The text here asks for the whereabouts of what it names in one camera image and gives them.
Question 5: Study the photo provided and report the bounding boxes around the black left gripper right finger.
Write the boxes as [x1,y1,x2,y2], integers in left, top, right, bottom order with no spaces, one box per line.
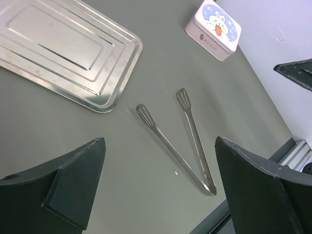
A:
[215,136,312,234]

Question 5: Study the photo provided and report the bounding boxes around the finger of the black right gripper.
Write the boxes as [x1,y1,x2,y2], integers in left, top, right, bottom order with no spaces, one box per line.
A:
[273,59,312,91]

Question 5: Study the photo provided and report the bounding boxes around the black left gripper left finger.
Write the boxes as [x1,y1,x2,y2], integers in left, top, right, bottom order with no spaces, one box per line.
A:
[0,137,106,234]

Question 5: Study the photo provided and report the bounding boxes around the metal tongs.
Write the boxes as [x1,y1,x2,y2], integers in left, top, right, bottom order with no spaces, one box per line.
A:
[136,87,217,196]

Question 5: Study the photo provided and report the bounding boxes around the silver tin lid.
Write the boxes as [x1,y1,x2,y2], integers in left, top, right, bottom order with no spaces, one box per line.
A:
[194,0,242,54]

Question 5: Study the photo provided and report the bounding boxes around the pink chocolate tin box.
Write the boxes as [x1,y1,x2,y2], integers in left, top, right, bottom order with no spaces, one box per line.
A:
[185,20,235,62]

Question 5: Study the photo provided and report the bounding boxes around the silver metal tray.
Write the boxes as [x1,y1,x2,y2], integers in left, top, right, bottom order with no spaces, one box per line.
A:
[0,0,143,113]

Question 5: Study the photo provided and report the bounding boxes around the aluminium frame rail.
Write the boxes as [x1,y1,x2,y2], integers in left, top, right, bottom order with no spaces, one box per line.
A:
[269,138,312,175]

